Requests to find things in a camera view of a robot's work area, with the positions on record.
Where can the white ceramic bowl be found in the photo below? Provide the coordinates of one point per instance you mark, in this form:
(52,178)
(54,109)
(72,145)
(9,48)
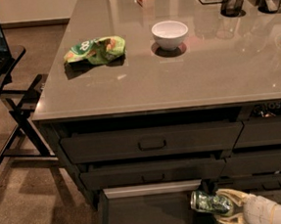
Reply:
(169,35)

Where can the open bottom left drawer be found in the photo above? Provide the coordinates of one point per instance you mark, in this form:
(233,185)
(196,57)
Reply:
(159,203)

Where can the black laptop stand table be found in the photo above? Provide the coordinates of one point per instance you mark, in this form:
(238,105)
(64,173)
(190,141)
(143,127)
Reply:
(21,104)

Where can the dark middle right drawer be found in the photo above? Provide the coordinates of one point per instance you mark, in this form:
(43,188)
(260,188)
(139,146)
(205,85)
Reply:
(252,163)

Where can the green soda can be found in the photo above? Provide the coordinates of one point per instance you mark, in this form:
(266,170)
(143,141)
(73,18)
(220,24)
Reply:
(212,204)

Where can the dark middle left drawer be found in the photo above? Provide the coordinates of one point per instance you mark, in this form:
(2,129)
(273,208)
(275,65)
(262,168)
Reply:
(149,172)

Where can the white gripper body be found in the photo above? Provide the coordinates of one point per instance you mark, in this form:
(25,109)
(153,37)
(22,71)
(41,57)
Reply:
(257,211)

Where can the dark bottom right drawer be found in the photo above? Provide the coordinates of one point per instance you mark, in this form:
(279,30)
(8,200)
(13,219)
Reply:
(268,182)

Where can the green crumpled chip bag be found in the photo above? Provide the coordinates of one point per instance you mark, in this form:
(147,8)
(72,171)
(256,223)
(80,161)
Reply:
(98,51)

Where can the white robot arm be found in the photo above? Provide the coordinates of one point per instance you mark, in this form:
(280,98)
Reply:
(276,213)

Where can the dark top right drawer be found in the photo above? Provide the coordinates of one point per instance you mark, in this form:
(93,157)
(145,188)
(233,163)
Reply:
(260,132)

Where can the dark top left drawer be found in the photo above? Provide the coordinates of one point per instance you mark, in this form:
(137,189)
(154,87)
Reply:
(149,142)

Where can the snack packets in drawer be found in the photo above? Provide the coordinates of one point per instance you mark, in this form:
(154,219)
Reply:
(267,110)

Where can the dark drawer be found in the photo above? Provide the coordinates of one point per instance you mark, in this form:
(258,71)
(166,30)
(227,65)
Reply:
(252,163)
(149,142)
(260,132)
(149,172)
(268,182)

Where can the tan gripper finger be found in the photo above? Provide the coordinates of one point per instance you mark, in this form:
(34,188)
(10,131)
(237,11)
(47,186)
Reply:
(236,196)
(235,219)

